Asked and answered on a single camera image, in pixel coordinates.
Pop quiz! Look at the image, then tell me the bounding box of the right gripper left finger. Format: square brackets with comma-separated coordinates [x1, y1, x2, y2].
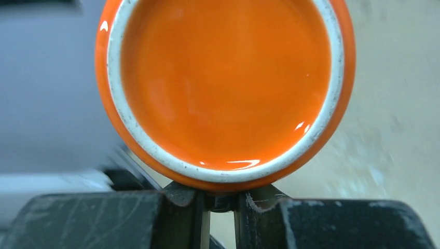
[1, 182, 210, 248]

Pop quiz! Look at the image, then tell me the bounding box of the orange mug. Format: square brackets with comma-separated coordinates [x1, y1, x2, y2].
[95, 1, 356, 192]

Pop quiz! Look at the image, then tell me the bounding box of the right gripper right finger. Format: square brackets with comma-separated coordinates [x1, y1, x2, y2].
[235, 185, 435, 248]

